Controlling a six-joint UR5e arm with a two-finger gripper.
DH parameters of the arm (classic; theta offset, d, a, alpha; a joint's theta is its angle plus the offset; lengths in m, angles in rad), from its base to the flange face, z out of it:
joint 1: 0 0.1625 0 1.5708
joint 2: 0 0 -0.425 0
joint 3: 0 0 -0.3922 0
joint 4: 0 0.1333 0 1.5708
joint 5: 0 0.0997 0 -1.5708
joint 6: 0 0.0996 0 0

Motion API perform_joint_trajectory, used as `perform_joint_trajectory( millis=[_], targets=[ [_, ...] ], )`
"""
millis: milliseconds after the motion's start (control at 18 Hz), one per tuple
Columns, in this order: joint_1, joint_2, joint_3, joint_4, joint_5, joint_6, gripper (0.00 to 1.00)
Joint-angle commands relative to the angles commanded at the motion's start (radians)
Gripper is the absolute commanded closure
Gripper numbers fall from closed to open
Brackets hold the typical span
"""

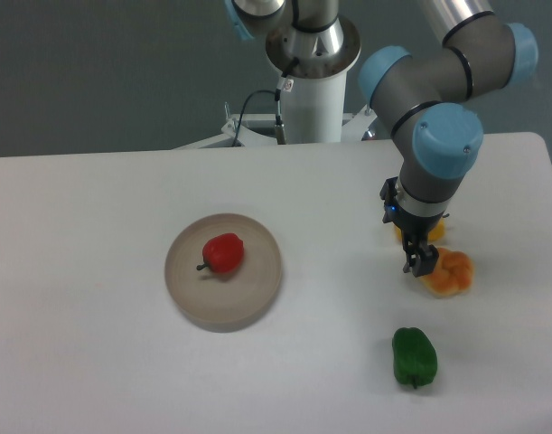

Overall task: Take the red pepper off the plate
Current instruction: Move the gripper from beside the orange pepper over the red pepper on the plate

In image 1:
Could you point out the beige round plate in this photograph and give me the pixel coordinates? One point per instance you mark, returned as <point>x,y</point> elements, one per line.
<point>232,299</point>

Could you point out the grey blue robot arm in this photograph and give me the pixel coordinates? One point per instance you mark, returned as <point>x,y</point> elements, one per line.
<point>420,103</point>

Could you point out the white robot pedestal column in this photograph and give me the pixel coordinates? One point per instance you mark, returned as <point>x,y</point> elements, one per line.
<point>312,69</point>

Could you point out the yellow orange pepper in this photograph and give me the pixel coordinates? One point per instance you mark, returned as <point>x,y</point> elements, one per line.
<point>436,234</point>

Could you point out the white metal base frame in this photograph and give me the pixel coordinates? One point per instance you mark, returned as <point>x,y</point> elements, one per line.
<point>259,130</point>

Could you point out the braided bread roll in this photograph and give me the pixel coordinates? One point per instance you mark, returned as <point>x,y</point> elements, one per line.
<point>453,274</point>

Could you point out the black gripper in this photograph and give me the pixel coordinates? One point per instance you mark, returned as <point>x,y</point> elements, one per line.
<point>416,209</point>

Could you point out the green bell pepper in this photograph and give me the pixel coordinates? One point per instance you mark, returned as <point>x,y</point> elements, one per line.
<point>415,361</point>

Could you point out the red bell pepper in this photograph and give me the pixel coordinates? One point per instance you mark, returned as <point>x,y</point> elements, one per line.
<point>222,254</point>

